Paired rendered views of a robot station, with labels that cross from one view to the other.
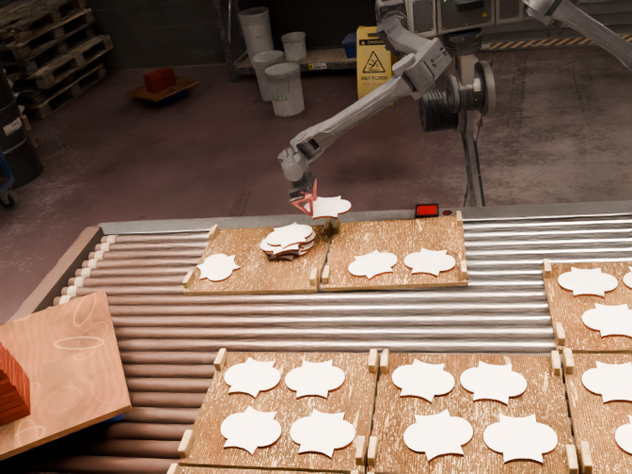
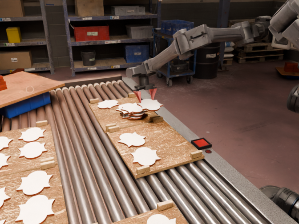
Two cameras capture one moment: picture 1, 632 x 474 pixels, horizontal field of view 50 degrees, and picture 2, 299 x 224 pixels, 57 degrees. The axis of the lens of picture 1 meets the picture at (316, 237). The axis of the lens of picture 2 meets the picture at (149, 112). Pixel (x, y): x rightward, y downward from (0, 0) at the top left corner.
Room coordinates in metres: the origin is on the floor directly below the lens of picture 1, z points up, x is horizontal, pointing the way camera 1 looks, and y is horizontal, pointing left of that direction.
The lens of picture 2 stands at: (0.95, -1.15, 1.66)
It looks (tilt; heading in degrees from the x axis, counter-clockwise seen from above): 25 degrees down; 52
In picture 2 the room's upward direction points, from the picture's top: straight up
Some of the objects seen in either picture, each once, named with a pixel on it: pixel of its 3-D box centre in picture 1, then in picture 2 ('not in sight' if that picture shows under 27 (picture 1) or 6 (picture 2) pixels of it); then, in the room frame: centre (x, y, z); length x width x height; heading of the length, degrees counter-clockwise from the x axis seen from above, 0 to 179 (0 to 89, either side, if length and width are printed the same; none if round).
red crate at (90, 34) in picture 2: not in sight; (90, 32); (3.48, 3.96, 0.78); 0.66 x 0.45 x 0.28; 159
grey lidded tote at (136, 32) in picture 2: not in sight; (139, 31); (4.37, 3.58, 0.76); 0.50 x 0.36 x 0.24; 165
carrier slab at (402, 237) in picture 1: (396, 251); (151, 144); (1.68, -0.23, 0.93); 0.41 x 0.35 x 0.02; 77
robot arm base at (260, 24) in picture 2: (395, 24); (258, 30); (2.23, -0.38, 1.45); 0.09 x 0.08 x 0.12; 89
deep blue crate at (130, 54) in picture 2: not in sight; (135, 51); (4.33, 3.64, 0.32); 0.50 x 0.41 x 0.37; 155
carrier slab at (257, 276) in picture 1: (261, 258); (123, 112); (1.77, 0.18, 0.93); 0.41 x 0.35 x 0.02; 75
